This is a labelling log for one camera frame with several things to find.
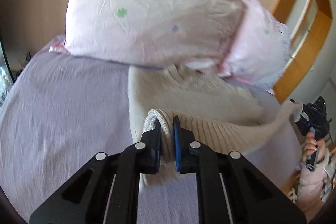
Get pink floral pillow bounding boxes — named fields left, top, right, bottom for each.
left=218, top=0, right=291, bottom=94
left=50, top=0, right=244, bottom=73

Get lilac bed sheet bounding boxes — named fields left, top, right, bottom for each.
left=1, top=35, right=301, bottom=223

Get person right hand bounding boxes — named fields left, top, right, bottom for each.
left=302, top=132, right=326, bottom=162

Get left pink floral pillow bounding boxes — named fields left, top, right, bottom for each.
left=50, top=0, right=244, bottom=73

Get wooden headboard frame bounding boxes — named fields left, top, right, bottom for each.
left=273, top=0, right=334, bottom=103

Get beige cable knit sweater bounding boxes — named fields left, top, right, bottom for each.
left=127, top=66, right=303, bottom=189

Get right pink floral pillow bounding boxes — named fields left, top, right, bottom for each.
left=218, top=0, right=291, bottom=94

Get pink fluffy sleeve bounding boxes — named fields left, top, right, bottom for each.
left=295, top=149, right=330, bottom=222

